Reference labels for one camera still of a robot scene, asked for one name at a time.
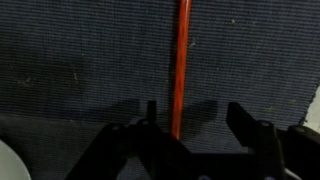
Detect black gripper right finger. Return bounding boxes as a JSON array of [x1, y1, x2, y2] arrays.
[[226, 101, 286, 180]]

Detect red plastic straw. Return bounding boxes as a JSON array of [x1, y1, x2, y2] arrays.
[[170, 0, 193, 141]]

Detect dark blue cloth mat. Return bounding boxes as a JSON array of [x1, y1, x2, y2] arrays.
[[0, 0, 320, 180]]

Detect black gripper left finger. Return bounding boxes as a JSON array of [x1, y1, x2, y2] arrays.
[[64, 101, 198, 180]]

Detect small white plate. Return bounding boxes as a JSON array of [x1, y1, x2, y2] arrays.
[[0, 139, 33, 180]]

